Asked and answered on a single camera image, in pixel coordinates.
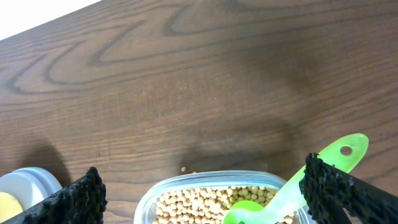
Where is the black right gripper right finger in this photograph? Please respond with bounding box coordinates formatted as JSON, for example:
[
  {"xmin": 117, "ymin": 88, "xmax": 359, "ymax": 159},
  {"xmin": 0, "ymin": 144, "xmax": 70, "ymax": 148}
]
[{"xmin": 299, "ymin": 153, "xmax": 397, "ymax": 224}]

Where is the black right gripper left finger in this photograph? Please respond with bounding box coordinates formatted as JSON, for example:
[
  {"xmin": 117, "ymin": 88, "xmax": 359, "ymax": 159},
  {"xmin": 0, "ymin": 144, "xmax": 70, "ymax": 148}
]
[{"xmin": 4, "ymin": 167, "xmax": 108, "ymax": 224}]

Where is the green plastic measuring scoop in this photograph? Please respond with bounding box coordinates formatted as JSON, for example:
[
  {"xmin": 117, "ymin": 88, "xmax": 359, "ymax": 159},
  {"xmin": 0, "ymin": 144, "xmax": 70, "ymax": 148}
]
[{"xmin": 223, "ymin": 133, "xmax": 369, "ymax": 224}]

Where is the white digital kitchen scale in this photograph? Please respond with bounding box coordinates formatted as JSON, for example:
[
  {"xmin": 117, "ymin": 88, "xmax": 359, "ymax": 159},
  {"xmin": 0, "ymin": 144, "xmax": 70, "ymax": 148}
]
[{"xmin": 1, "ymin": 167, "xmax": 63, "ymax": 210}]

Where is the yellow plastic bowl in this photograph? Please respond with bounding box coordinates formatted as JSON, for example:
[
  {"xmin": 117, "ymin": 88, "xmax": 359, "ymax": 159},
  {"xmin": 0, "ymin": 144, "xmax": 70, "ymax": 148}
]
[{"xmin": 0, "ymin": 192, "xmax": 23, "ymax": 223}]

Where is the pile of soybeans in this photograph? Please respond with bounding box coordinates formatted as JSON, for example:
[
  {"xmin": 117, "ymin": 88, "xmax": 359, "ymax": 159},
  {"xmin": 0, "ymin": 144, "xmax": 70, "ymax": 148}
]
[{"xmin": 154, "ymin": 185, "xmax": 277, "ymax": 224}]

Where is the clear plastic container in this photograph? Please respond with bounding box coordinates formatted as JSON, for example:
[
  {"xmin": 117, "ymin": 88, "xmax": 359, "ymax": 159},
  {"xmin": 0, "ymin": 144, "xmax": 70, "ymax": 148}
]
[{"xmin": 134, "ymin": 170, "xmax": 314, "ymax": 224}]

